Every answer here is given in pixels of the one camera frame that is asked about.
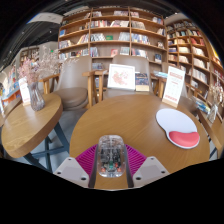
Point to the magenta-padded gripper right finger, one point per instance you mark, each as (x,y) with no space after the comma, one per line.
(151,170)

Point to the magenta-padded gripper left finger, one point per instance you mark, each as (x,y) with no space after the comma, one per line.
(70,170)

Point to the transparent computer mouse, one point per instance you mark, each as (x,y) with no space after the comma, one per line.
(111,156)

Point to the white mouse pad, red rest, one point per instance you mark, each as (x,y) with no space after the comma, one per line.
(173,123)

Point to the round wooden side table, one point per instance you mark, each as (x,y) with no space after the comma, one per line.
(215,130)
(26,125)
(8,110)

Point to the glass vase with pink flowers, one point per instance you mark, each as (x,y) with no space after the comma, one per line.
(36,98)

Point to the beige upholstered wooden armchair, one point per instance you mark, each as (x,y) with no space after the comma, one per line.
(190,100)
(71,83)
(141,63)

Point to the stack of books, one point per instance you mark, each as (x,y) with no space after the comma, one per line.
(201,106)

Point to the glass vase with dried flowers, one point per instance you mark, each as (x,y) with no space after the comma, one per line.
(212,115)

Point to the white red sign, wooden base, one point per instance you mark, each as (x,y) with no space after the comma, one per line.
(173,86)

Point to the dark book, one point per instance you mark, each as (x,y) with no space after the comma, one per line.
(142,81)

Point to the small white table sign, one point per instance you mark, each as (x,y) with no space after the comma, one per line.
(24,91)

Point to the white framed floral picture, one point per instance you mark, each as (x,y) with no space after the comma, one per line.
(121,76)

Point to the distant wooden bookshelf unit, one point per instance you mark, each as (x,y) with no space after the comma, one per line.
(28,55)

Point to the tall wooden bookshelf unit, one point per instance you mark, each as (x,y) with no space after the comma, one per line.
(193,53)

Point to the wide wooden bookshelf unit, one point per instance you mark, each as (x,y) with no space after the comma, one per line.
(110,31)

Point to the white hanging ceiling panel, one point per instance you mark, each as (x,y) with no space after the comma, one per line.
(45,17)

